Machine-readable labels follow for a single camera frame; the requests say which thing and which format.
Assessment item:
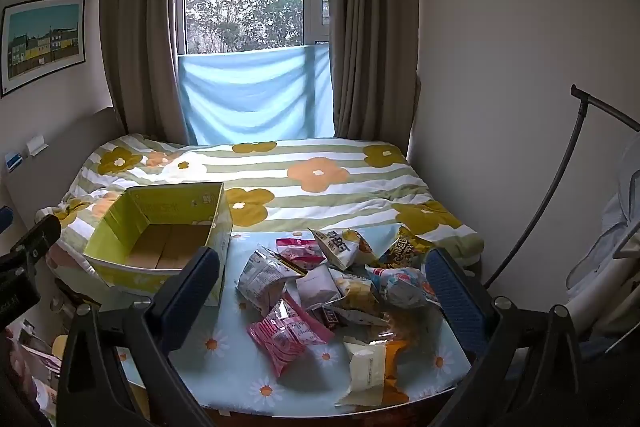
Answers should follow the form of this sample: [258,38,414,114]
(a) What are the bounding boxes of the blue daisy cloth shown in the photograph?
[120,227,473,413]

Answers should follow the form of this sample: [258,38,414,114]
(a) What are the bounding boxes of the pink bedding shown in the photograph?
[47,237,98,281]

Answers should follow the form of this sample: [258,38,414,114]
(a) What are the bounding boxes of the brown curtain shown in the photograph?
[327,0,421,142]
[98,0,193,145]

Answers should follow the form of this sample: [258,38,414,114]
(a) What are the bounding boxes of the plain white snack packet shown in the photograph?
[296,266,342,309]

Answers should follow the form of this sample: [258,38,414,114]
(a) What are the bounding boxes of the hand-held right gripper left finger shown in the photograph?
[55,247,221,427]

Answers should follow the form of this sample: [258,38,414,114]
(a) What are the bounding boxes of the cream blue snack packet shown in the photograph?
[309,228,379,271]

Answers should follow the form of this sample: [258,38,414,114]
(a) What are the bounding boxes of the striped flower blanket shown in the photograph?
[35,134,483,280]

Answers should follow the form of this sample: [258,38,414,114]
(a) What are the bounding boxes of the colourful blue white packet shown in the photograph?
[367,266,442,309]

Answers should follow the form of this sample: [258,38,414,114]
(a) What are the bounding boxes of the framed wall picture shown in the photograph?
[0,0,87,98]

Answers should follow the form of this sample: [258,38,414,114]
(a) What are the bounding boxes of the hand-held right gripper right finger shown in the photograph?
[424,247,585,427]

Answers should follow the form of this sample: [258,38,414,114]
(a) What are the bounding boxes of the gold snack packet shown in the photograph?
[382,224,436,269]

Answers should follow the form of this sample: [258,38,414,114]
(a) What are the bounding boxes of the clear waffle packet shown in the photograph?
[345,306,447,359]

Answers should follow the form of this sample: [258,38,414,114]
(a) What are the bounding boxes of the green cardboard box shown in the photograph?
[82,182,234,308]

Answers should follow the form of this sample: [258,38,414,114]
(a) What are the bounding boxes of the white hanging clothes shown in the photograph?
[565,147,640,358]

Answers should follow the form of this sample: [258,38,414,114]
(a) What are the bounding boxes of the light blue window cloth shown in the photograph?
[178,44,336,146]

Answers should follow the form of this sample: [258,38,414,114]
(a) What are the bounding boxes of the grey bed headboard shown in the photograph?
[2,107,126,248]

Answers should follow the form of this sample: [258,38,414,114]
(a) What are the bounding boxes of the pink white marshmallow packet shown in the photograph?
[276,238,329,271]

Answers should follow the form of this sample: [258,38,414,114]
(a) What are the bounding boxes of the silver snack packet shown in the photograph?
[236,244,306,317]

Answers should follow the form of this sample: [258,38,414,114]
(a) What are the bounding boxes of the yellow chips packet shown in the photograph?
[325,272,390,327]

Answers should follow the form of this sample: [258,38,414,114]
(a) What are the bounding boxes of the pink snack packet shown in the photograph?
[246,299,336,379]

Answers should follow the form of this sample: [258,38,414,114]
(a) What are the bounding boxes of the cream orange snack packet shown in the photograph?
[336,337,402,408]

